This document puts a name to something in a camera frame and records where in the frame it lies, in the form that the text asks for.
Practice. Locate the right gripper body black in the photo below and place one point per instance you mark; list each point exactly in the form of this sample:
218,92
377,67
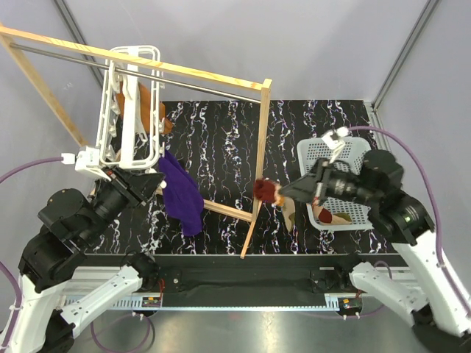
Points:
321,181

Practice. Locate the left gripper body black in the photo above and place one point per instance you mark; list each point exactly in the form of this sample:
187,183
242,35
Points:
125,182

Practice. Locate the purple sock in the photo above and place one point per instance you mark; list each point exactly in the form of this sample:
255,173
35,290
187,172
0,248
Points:
181,195

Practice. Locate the striped sock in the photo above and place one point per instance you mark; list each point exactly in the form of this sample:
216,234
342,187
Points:
325,217
266,190

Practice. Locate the white plastic clip hanger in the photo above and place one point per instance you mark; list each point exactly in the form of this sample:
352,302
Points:
121,140

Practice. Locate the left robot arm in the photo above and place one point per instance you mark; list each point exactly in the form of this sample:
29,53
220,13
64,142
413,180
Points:
71,225

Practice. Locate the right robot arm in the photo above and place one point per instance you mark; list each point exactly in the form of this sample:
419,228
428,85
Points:
435,313

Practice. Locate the white plastic basket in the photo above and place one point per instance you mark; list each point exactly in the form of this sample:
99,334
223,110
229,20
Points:
350,159

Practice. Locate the orange sock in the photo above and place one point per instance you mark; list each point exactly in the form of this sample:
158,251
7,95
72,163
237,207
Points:
145,97

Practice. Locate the steel rack rod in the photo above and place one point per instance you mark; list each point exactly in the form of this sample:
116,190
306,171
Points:
122,71

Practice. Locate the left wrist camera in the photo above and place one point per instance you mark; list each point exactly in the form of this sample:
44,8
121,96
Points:
86,161

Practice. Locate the wooden hanging rack frame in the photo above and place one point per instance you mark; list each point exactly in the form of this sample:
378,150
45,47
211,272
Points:
146,58

